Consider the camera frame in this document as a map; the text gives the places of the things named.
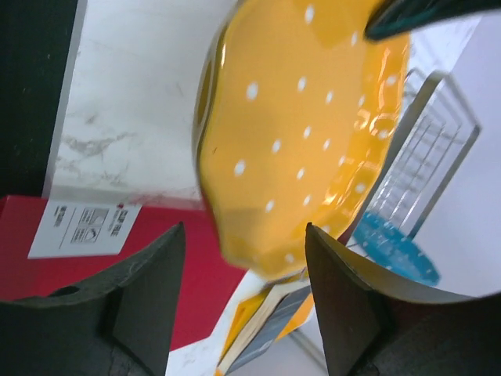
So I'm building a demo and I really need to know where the red folder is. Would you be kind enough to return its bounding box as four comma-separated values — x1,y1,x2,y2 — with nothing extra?
1,196,244,350

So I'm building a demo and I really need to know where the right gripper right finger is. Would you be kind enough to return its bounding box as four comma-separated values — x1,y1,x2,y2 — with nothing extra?
305,224,500,375

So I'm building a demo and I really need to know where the yellow polka dot plate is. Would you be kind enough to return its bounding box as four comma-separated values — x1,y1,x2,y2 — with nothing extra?
193,1,409,280

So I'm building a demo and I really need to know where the blue polka dot plate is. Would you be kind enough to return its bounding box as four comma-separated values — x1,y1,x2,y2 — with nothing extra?
352,211,441,286

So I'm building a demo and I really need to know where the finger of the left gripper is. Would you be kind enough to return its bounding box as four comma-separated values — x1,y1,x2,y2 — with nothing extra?
364,0,500,42

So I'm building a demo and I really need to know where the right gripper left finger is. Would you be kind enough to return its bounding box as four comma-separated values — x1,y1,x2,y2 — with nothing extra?
1,223,186,375

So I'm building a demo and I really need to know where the wire dish rack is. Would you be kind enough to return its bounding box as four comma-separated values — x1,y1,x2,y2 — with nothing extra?
367,68,481,238

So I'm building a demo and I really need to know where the dark blue book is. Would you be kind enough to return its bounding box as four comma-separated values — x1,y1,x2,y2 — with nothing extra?
217,281,314,376

